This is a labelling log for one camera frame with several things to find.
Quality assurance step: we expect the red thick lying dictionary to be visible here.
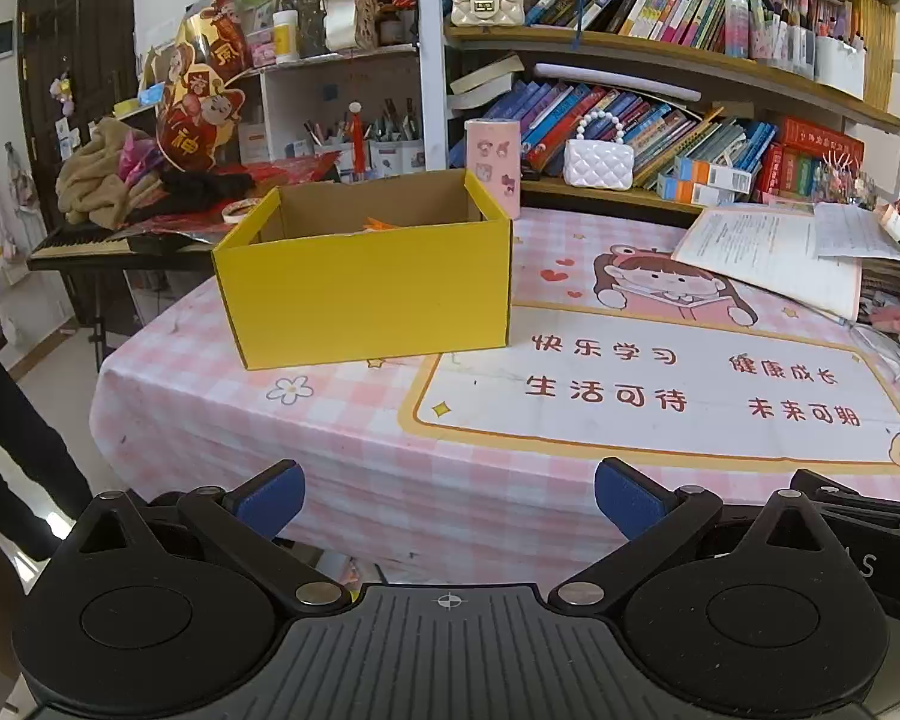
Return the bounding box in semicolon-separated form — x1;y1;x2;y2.
776;116;866;160

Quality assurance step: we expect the stack of worn books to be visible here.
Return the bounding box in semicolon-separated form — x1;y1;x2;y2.
859;256;900;302

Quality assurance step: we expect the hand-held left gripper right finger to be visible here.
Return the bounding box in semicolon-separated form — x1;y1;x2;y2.
547;457;865;610

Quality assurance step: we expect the orange and blue carton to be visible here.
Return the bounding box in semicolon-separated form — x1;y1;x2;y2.
656;174;736;206
675;156;755;196

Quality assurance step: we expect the red hanging tassel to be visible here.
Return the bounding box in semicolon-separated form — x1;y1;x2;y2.
349;101;368;182

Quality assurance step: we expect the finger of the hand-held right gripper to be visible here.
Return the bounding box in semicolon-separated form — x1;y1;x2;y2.
791;469;900;524

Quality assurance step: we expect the black electric keyboard piano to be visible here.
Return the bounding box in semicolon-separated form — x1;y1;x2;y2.
26;223;222;272

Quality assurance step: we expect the beaded hair crown ornament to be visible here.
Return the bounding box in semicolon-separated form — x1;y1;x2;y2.
817;150;878;203

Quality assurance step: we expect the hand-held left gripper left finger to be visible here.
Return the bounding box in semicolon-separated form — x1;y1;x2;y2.
34;460;351;610

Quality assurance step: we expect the red gold paper figure ornament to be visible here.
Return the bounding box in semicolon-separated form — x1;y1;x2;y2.
139;0;248;175

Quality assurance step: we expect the pink sticker-covered cylinder container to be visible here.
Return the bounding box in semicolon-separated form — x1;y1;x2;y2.
463;118;524;220

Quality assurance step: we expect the open workbook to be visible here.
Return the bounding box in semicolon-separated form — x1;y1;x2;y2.
671;202;863;321

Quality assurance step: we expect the black cloth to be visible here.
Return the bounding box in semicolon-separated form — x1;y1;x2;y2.
124;167;254;224

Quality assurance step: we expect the brown cloth pile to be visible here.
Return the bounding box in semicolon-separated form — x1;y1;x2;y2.
56;116;167;230

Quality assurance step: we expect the red standing dictionary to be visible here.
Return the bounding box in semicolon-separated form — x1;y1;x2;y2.
757;142;796;203

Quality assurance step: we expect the group of pen holders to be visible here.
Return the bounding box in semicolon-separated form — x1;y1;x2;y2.
300;101;426;181

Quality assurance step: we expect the white plastic bottle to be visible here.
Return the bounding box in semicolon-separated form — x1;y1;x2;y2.
272;9;302;65

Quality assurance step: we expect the printed paper sheet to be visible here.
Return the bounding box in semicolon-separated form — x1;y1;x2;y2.
814;202;900;263

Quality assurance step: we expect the white cable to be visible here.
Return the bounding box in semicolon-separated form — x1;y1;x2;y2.
851;322;900;395

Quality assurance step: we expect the white quilted pearl-handle purse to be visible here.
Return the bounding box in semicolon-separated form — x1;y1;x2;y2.
564;111;635;191

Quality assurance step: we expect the yellow cardboard box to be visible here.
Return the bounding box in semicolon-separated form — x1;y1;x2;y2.
211;169;513;371

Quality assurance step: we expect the row of colourful shelf books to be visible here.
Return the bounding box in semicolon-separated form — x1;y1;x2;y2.
450;52;777;188

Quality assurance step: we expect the white shelf unit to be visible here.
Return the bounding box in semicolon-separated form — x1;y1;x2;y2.
236;45;430;182

